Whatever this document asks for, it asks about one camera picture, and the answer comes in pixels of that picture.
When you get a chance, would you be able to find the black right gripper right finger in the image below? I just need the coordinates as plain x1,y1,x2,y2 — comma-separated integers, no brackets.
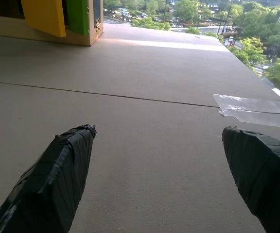
222,126,280,233

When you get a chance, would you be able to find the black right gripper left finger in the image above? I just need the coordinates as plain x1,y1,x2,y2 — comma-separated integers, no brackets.
0,124,97,233

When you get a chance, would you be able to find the clear tape strip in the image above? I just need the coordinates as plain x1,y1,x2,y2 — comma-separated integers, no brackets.
211,93,280,129

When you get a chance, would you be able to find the wooden cabinet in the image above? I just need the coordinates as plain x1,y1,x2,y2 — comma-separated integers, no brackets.
0,0,104,47

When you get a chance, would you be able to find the yellow cabinet door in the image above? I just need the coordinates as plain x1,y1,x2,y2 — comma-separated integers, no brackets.
20,0,67,38

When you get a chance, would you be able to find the green cabinet door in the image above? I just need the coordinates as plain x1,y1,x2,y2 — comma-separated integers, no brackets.
66,0,90,36

